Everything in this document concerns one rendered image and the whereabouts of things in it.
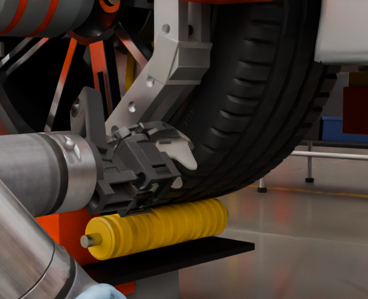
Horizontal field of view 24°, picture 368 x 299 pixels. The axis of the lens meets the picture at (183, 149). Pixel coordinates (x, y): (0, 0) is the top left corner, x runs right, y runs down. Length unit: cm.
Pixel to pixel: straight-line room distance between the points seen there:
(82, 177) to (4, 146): 10
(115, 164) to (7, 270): 31
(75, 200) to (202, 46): 26
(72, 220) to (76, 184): 29
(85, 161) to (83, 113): 12
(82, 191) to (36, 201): 6
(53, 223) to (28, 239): 47
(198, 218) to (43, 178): 42
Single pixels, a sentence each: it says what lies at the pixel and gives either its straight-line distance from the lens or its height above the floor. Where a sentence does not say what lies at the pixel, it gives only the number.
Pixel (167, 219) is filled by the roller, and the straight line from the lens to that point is 122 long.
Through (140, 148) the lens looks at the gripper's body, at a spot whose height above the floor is 64.
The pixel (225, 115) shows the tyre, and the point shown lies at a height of 68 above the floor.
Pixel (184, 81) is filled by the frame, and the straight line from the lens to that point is 106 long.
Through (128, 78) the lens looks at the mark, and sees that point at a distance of 137.
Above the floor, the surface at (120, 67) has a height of 74.
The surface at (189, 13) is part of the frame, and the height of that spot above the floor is 80.
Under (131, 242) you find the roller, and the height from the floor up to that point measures 50.
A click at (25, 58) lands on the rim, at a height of 75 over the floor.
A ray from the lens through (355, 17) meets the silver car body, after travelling 101.
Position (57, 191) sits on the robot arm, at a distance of 90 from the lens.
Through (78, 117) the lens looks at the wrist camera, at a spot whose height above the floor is 68.
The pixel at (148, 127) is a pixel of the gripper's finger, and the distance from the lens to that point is 103.
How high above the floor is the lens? 73
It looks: 5 degrees down
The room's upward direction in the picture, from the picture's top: straight up
